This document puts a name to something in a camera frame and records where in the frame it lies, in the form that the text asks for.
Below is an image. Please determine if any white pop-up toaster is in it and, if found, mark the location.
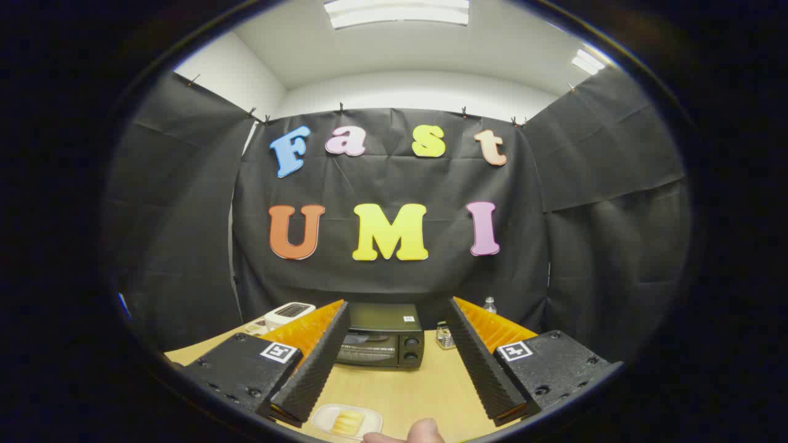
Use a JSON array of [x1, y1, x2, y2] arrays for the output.
[[246, 302, 316, 336]]

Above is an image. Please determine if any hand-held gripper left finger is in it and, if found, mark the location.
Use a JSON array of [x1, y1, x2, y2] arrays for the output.
[[183, 300, 352, 428]]

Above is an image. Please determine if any black toaster oven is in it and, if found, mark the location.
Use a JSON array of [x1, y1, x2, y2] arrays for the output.
[[336, 303, 425, 370]]

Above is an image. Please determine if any small ceiling light panel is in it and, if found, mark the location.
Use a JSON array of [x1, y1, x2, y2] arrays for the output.
[[571, 49, 606, 76]]

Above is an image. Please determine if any yellow bread roll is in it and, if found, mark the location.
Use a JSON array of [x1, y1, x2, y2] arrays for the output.
[[331, 411, 365, 436]]

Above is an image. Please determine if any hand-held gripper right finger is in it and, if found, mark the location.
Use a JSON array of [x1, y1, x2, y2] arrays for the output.
[[448, 297, 613, 426]]

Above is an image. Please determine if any white rectangular plate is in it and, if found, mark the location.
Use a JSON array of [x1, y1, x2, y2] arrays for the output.
[[310, 404, 384, 441]]

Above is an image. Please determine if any large ceiling light panel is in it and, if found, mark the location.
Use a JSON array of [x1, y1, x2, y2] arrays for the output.
[[324, 0, 470, 30]]

